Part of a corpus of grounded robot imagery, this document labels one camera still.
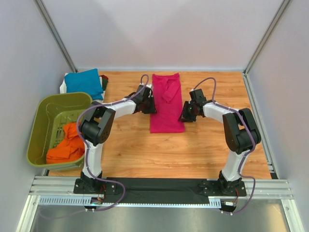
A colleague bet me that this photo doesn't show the right aluminium corner post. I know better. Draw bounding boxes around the right aluminium corner post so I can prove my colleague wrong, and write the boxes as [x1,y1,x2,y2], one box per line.
[243,0,293,75]

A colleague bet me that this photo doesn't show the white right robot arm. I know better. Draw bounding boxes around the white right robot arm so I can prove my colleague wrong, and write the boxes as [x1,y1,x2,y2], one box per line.
[179,89,261,195]

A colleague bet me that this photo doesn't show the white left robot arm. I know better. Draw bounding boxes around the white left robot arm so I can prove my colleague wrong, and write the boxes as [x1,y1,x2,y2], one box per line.
[73,83,156,194]

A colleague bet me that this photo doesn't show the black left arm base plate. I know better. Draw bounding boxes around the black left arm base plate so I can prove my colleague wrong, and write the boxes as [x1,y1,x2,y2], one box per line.
[73,178,123,195]

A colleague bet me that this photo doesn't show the olive green plastic basket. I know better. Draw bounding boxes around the olive green plastic basket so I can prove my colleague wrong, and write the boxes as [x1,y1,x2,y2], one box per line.
[27,92,92,171]

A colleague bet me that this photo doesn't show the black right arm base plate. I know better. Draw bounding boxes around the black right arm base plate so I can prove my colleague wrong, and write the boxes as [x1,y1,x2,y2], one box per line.
[198,179,247,197]

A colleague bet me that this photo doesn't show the aluminium front rail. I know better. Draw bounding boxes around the aluminium front rail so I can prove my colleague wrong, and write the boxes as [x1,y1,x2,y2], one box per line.
[29,176,294,200]

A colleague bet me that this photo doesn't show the magenta pink t shirt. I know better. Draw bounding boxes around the magenta pink t shirt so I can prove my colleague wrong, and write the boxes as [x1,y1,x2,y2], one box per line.
[150,73,185,133]

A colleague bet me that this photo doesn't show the aluminium corner post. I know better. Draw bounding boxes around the aluminium corner post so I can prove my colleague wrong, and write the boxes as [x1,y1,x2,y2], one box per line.
[243,0,293,75]
[34,0,78,73]

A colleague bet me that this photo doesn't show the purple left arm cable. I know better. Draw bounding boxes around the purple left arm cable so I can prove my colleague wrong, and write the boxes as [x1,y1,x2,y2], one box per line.
[76,74,150,181]

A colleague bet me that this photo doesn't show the black cloth strip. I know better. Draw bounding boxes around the black cloth strip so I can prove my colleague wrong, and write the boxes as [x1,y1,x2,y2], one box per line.
[107,177,209,204]

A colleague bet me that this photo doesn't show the orange t shirt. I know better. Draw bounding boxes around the orange t shirt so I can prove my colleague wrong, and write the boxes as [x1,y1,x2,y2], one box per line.
[46,122,84,164]

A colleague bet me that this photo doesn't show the slotted grey cable duct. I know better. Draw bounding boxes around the slotted grey cable duct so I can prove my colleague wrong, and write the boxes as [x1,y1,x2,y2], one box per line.
[38,196,236,209]

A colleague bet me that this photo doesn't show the left aluminium corner post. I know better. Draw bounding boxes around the left aluminium corner post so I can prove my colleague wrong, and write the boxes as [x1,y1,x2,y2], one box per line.
[34,0,78,73]

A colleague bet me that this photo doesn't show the folded blue t shirt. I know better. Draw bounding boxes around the folded blue t shirt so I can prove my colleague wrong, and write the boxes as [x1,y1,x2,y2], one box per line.
[64,69,104,101]

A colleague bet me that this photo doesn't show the folded white t shirt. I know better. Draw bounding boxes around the folded white t shirt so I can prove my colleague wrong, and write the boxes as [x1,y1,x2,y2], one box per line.
[59,81,105,102]

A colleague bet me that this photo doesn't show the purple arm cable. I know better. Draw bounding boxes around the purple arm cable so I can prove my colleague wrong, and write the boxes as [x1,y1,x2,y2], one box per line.
[76,74,150,181]
[193,77,256,181]

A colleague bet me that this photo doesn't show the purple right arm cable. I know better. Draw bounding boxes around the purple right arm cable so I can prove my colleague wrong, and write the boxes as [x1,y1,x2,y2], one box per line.
[193,77,256,181]

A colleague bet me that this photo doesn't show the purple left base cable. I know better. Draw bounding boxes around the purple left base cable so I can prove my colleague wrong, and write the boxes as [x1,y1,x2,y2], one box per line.
[38,177,126,219]

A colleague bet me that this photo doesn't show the folded dark green t shirt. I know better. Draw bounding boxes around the folded dark green t shirt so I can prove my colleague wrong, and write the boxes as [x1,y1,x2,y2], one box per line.
[102,78,109,91]

